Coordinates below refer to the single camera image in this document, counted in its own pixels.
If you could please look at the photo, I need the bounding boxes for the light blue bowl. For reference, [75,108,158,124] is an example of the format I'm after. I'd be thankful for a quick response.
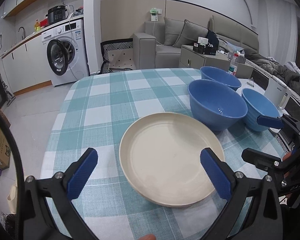
[242,88,280,132]

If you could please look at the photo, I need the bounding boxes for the large cream plate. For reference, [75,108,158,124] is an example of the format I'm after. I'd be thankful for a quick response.
[119,112,225,207]

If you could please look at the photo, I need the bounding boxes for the white kitchen counter cabinets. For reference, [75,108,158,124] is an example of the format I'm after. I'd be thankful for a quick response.
[1,34,52,95]

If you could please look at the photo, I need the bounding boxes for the operator thumb tip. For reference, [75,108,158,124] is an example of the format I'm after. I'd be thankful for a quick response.
[138,234,156,240]

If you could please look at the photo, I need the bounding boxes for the white electric kettle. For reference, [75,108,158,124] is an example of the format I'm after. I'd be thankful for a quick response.
[264,75,292,111]

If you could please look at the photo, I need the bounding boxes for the plastic water bottle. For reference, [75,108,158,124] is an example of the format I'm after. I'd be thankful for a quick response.
[228,53,238,76]

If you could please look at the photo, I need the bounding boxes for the black box on cabinet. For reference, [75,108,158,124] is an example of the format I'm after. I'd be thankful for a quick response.
[192,43,217,55]

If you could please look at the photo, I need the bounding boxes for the grey side cabinet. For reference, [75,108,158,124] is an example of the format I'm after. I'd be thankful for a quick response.
[179,45,254,79]

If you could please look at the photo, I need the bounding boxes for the grey sofa cushion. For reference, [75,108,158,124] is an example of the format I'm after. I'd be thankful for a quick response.
[173,20,208,48]
[164,17,184,46]

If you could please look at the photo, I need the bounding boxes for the white washing machine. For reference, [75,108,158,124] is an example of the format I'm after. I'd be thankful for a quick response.
[41,18,90,87]

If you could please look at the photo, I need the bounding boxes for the grey sofa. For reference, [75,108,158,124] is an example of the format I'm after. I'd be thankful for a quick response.
[132,15,259,69]

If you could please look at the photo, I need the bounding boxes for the patterned folded mat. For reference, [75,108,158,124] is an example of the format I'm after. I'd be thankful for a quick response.
[98,38,136,74]

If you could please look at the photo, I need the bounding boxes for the yellow oil bottle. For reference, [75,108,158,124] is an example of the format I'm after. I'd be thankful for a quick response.
[34,21,41,32]

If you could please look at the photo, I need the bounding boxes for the black pressure cooker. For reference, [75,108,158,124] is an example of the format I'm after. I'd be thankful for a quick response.
[46,5,67,25]

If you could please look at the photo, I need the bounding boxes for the black cable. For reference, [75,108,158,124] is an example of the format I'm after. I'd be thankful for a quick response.
[0,103,24,240]

